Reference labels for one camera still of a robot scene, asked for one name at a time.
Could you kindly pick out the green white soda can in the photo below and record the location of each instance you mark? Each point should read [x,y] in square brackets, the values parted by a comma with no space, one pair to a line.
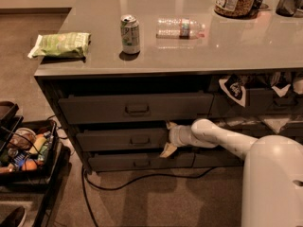
[129,28]

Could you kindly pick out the clear plastic water bottle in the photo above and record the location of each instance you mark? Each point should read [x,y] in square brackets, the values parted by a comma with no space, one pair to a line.
[179,28]

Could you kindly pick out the black shoe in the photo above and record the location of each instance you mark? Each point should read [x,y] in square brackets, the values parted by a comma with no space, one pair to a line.
[15,219]

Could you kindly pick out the green chip bag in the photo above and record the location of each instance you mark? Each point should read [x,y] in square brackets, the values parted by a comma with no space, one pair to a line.
[65,45]

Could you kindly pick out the dark glass pitcher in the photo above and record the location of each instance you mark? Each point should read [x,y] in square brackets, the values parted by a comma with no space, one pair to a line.
[287,8]

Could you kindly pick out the grey drawer cabinet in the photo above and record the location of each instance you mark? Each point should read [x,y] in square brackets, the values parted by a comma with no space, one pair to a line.
[251,48]

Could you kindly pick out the black white snack bag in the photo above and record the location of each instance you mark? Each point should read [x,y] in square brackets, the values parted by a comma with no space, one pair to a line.
[234,89]

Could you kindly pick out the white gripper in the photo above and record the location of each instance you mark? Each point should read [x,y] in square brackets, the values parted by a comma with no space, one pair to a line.
[175,135]

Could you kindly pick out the black bin with groceries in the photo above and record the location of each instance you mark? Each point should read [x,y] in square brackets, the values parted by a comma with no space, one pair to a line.
[30,151]

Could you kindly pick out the white snack bag in drawer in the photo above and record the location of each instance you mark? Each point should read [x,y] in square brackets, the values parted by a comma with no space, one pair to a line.
[281,82]

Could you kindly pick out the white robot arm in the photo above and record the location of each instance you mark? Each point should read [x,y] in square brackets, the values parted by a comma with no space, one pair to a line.
[272,185]

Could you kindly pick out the grey drawer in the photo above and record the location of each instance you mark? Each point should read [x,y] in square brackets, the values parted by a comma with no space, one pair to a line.
[138,161]
[259,126]
[134,108]
[258,101]
[215,158]
[122,139]

